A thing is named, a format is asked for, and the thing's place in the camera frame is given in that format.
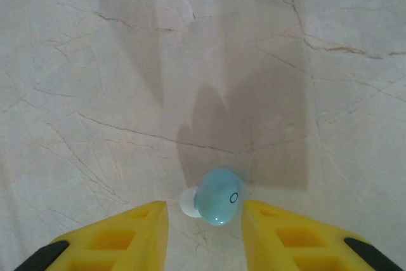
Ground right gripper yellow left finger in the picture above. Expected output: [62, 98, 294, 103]
[18, 200, 169, 271]

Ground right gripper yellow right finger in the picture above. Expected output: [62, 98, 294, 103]
[242, 199, 406, 271]

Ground blue wireless earbud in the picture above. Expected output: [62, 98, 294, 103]
[179, 166, 246, 227]

